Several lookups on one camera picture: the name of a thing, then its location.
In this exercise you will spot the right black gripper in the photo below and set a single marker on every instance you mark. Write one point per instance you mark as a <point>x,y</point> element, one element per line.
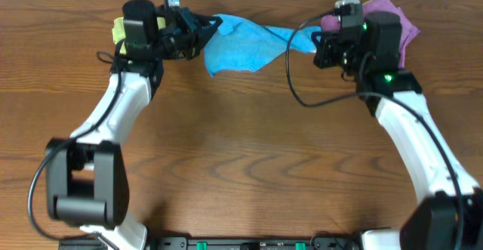
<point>324,45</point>

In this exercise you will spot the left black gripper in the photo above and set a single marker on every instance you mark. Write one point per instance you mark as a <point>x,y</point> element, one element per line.
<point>189,29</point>

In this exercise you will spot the blue microfiber cloth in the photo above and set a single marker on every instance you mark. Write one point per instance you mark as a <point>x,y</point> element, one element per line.
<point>243,45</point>

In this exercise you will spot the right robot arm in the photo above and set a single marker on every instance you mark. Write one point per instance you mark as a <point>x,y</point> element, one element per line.
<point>449,210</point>

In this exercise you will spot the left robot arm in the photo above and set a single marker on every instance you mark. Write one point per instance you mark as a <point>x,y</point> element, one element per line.
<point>86,181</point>

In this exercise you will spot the purple microfiber cloth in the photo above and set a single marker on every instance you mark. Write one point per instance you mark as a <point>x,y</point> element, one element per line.
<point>409,31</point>

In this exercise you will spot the folded green cloth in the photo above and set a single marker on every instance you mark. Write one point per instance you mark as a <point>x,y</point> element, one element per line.
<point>118,30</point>

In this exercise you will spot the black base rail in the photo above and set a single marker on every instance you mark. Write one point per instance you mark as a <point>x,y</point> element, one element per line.
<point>315,243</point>

